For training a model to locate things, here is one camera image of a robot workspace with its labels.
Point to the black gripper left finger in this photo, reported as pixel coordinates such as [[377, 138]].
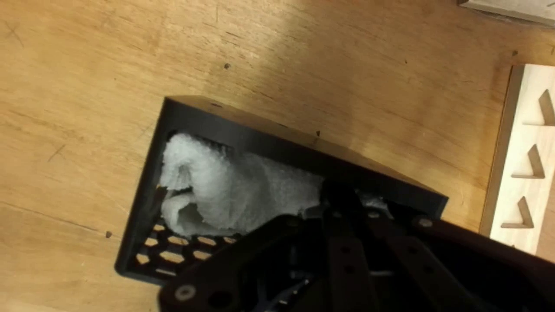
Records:
[[351, 287]]

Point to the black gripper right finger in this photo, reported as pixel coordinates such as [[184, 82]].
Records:
[[406, 273]]

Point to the wooden triangle-slot board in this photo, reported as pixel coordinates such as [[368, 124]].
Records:
[[521, 179]]

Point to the black mesh basket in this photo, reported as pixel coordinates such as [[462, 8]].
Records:
[[153, 254]]

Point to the white towel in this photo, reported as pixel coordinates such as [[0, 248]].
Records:
[[212, 190]]

